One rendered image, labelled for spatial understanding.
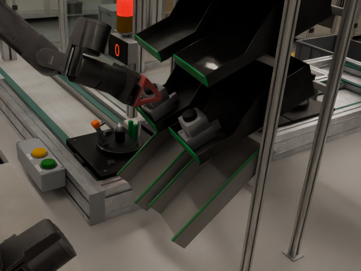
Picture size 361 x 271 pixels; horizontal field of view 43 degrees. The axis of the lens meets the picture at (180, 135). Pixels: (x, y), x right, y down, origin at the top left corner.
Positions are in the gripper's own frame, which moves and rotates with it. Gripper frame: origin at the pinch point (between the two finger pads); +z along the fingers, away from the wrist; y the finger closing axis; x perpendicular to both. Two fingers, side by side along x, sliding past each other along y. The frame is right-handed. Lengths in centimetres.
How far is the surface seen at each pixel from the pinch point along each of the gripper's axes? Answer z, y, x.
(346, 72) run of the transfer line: 146, 56, -36
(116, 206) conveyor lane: 11.6, 12.3, 33.2
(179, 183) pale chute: 10.6, -8.1, 16.6
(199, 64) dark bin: -2.5, -14.1, -9.9
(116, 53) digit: 14.5, 46.7, -3.2
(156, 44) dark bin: -3.6, 0.6, -10.2
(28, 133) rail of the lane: 1, 57, 32
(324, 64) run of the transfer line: 140, 66, -36
